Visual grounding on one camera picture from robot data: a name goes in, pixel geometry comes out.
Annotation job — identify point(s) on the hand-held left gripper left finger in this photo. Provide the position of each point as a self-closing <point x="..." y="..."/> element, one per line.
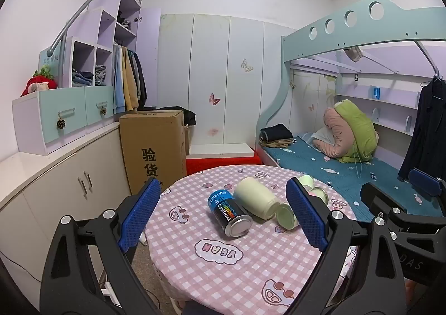
<point x="139" y="217"/>

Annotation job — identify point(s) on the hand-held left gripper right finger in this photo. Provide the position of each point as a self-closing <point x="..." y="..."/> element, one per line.
<point x="306" y="214"/>

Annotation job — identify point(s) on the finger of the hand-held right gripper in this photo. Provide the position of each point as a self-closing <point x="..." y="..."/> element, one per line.
<point x="427" y="183"/>
<point x="372" y="196"/>

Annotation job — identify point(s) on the large cream cup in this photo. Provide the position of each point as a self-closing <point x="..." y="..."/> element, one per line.
<point x="254" y="196"/>

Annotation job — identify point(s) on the small pale green cup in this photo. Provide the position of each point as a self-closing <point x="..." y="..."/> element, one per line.
<point x="286" y="216"/>
<point x="306" y="182"/>

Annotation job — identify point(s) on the blue patterned bedsheet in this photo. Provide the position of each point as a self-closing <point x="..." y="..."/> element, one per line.
<point x="313" y="168"/>

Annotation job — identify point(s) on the dark navy hanging jacket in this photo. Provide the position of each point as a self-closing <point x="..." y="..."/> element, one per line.
<point x="425" y="127"/>

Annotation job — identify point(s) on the green quilt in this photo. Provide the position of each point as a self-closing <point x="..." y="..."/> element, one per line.
<point x="360" y="133"/>

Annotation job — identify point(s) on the tall cardboard box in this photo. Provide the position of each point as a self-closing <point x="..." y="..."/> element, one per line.
<point x="153" y="147"/>

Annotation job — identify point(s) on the white pillow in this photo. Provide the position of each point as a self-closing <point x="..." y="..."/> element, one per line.
<point x="320" y="137"/>

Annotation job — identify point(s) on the blue metal can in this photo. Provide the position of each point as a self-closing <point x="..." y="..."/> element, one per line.
<point x="228" y="214"/>

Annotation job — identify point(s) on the pink pillow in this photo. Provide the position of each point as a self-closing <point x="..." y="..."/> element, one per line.
<point x="332" y="127"/>

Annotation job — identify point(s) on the folded dark clothes stack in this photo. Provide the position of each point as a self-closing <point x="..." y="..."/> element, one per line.
<point x="276" y="135"/>

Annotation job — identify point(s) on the pink checked tablecloth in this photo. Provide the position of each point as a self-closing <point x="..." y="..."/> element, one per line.
<point x="216" y="266"/>

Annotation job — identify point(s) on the white low cabinet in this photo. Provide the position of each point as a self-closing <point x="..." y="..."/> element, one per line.
<point x="52" y="189"/>

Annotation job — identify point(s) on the small blue box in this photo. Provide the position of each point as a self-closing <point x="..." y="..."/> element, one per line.
<point x="376" y="92"/>

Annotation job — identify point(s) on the white flat board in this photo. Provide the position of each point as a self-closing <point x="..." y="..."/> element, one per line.
<point x="221" y="150"/>

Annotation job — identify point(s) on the black clothing heap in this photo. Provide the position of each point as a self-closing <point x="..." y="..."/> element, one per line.
<point x="189" y="116"/>

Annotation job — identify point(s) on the dark hanging coat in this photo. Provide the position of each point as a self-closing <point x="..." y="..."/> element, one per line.
<point x="141" y="81"/>

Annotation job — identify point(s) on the yellow hanging jacket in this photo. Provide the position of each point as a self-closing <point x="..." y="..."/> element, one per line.
<point x="129" y="81"/>

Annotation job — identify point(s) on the light blue hanging jacket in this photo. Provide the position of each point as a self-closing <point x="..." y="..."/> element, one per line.
<point x="118" y="81"/>

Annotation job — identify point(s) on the teal drawer unit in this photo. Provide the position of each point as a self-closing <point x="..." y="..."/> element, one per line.
<point x="45" y="116"/>

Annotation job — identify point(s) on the pink butterfly sticker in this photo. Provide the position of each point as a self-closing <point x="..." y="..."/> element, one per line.
<point x="214" y="99"/>

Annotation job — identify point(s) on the folded grey clothes pile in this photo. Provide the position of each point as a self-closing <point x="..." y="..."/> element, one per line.
<point x="101" y="75"/>

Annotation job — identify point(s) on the folded blue jeans pile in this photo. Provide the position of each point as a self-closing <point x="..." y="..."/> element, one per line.
<point x="83" y="78"/>

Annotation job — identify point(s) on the white panel wardrobe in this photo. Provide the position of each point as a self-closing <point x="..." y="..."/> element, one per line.
<point x="223" y="85"/>

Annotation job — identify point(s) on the beige butterfly sticker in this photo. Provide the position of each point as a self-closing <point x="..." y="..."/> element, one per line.
<point x="247" y="66"/>

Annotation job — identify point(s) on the teal bunk bed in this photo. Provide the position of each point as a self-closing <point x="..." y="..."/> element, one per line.
<point x="313" y="43"/>

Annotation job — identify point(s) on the red plush toy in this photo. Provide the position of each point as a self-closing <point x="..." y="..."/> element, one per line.
<point x="38" y="84"/>

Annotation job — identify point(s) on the lilac stepped shelf unit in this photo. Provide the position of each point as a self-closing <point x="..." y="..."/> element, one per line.
<point x="104" y="25"/>

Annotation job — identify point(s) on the grey metal handrail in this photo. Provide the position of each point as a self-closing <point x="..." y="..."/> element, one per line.
<point x="90" y="1"/>

